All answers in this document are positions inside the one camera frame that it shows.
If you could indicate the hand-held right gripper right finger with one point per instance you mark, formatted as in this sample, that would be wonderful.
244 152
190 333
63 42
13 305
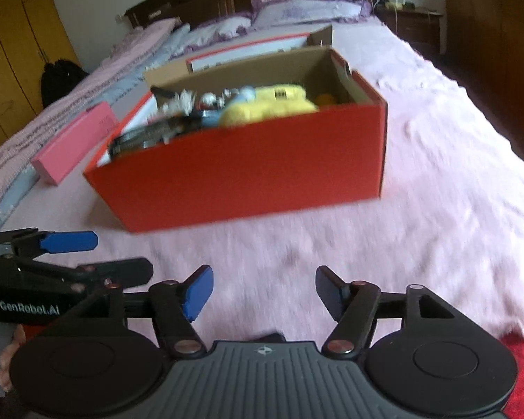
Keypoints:
329 290

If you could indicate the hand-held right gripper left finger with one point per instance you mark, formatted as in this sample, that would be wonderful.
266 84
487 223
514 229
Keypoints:
198 292

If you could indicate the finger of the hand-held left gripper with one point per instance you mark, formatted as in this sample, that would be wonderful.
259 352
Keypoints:
126 270
70 242

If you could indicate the red cardboard shoe box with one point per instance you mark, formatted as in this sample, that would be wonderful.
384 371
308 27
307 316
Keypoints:
253 170

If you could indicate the black framed goggles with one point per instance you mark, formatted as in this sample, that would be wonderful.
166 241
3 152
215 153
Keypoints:
157 133

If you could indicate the white feather shuttlecock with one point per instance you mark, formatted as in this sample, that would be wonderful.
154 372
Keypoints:
177 101

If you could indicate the black white robot figure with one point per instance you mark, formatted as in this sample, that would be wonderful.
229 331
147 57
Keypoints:
212 100

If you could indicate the yellow plush toy plaid bow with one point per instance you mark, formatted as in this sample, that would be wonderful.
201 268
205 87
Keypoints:
266 104

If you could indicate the blue doll leg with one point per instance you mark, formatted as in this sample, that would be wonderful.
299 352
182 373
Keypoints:
246 94

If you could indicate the person's left hand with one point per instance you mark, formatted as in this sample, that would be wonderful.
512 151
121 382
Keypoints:
6 371

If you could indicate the pink long box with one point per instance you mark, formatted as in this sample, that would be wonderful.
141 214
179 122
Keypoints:
74 142

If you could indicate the pink checked quilt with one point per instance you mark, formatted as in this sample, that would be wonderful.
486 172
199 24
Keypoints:
70 91

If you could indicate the pink fluffy blanket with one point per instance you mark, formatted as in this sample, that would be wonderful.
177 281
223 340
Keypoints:
441 183

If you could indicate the black bag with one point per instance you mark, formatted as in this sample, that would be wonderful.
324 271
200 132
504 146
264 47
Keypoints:
63 83

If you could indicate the light blue floral sheet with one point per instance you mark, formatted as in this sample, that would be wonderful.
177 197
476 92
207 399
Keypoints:
135 74

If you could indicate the yellow wardrobe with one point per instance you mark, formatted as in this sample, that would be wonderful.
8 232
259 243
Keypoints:
17 52

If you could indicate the red white shoe box lid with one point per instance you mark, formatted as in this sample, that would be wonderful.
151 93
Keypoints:
244 52

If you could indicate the white purple-edged pillow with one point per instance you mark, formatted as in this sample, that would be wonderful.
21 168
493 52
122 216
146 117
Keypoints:
220 30

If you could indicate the wooden nightstand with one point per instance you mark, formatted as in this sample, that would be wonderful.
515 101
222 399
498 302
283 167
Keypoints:
410 28

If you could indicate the lavender frilled pillow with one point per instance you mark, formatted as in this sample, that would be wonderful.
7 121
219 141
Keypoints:
310 11

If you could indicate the wooden dresser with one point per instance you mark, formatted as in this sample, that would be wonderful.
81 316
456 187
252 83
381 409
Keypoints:
493 52

